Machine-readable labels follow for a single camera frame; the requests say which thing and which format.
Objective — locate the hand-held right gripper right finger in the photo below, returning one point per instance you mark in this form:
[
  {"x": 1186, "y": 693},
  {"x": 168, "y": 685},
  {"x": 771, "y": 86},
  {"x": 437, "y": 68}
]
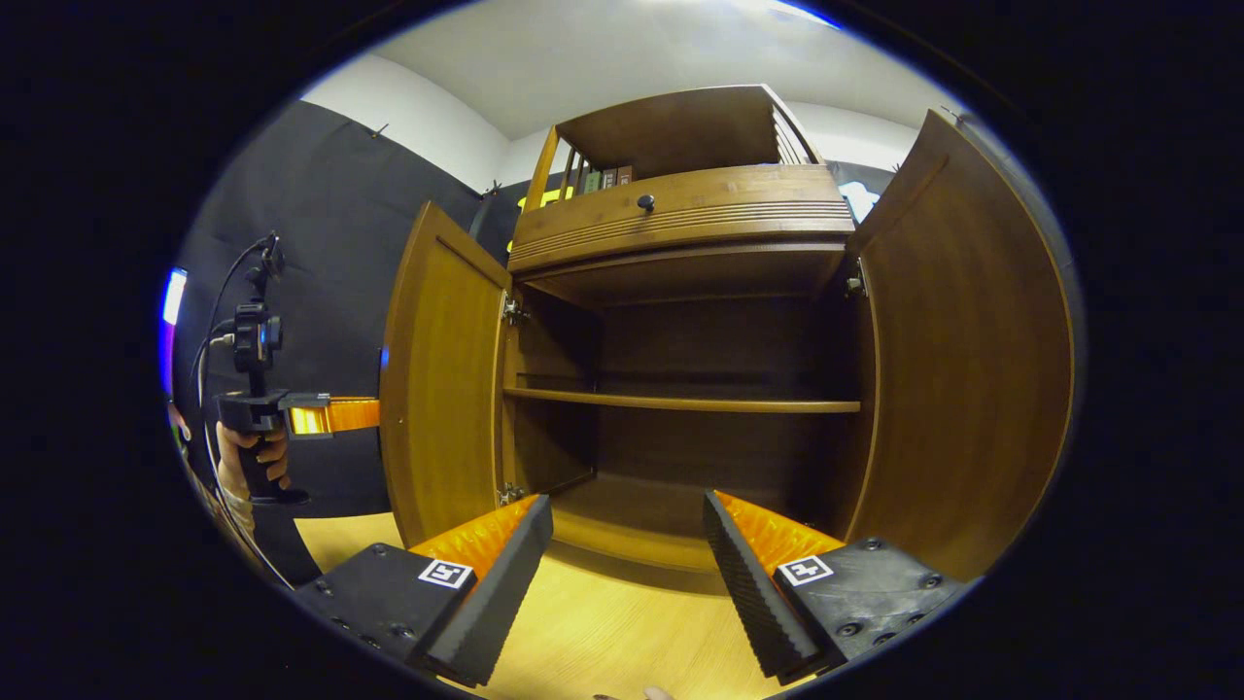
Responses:
[{"x": 753, "y": 593}]

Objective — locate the wooden double-door shoe cabinet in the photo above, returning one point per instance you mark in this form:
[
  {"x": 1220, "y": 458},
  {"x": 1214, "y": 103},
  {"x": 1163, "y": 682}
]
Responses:
[{"x": 680, "y": 126}]

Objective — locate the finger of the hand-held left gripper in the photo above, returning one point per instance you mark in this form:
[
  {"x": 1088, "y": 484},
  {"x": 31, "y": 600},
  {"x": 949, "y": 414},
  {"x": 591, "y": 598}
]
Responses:
[{"x": 350, "y": 414}]

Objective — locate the glowing blue white screen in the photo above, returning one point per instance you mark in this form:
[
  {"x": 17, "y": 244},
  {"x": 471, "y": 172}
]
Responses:
[{"x": 175, "y": 297}]

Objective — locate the wooden inner shelf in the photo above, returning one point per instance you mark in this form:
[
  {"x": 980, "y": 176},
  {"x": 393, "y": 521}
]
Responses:
[{"x": 680, "y": 401}]

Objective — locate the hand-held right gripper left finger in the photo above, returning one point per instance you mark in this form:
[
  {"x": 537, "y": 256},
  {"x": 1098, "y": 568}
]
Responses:
[{"x": 505, "y": 593}]

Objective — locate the black drawer knob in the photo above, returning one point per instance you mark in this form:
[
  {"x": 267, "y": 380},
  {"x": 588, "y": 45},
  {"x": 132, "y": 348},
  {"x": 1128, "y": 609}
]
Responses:
[{"x": 645, "y": 203}]

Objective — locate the wooden shoe cabinet door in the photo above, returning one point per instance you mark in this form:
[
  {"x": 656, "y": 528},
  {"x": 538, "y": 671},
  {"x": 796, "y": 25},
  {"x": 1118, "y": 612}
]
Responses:
[
  {"x": 442, "y": 389},
  {"x": 972, "y": 369}
]

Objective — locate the wooden grooved drawer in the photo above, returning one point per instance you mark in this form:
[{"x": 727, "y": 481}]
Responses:
[{"x": 729, "y": 219}]

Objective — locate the green book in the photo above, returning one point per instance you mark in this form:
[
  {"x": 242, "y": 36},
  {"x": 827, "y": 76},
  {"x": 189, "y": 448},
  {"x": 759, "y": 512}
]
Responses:
[{"x": 592, "y": 183}]

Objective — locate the metal door hinge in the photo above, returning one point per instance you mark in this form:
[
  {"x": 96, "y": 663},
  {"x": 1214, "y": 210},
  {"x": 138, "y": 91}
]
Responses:
[
  {"x": 855, "y": 282},
  {"x": 512, "y": 309},
  {"x": 509, "y": 494}
]

